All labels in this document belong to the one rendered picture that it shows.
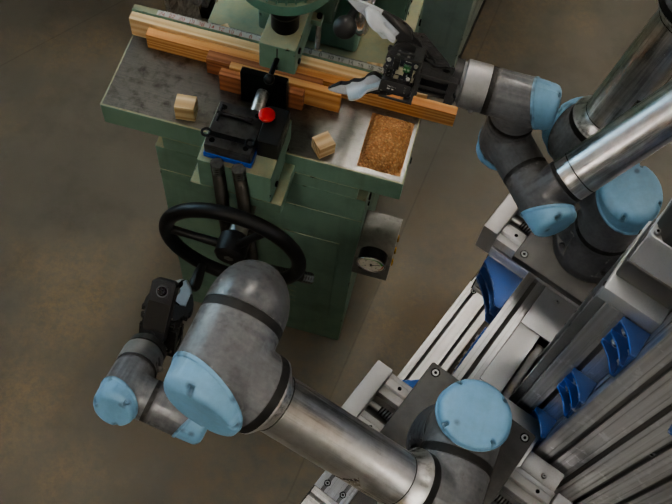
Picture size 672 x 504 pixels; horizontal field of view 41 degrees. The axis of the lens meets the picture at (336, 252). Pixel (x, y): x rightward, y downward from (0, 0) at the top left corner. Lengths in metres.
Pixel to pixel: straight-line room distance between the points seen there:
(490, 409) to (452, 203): 1.41
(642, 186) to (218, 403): 0.86
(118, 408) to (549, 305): 0.86
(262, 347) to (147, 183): 1.62
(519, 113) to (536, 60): 1.71
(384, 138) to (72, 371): 1.20
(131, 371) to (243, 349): 0.44
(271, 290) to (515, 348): 0.72
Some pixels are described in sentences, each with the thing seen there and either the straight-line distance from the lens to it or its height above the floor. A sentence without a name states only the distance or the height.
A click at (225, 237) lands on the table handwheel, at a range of 1.70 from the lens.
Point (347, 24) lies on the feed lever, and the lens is 1.34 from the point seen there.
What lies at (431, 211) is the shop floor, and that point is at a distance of 2.72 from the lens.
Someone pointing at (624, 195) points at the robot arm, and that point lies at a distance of 1.62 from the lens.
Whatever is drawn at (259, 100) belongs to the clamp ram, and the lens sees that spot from 1.71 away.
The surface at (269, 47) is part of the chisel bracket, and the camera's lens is 1.67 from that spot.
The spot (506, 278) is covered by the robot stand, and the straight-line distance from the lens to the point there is 1.90.
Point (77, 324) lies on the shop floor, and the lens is 2.58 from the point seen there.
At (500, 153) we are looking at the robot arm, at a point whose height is 1.15.
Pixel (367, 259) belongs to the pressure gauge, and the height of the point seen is 0.68.
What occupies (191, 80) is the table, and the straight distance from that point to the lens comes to 1.81.
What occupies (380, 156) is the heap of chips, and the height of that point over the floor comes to 0.92.
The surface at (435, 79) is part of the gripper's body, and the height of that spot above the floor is 1.27.
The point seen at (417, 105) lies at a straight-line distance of 1.75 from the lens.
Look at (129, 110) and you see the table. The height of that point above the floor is 0.90.
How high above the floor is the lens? 2.36
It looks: 64 degrees down
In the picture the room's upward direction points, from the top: 9 degrees clockwise
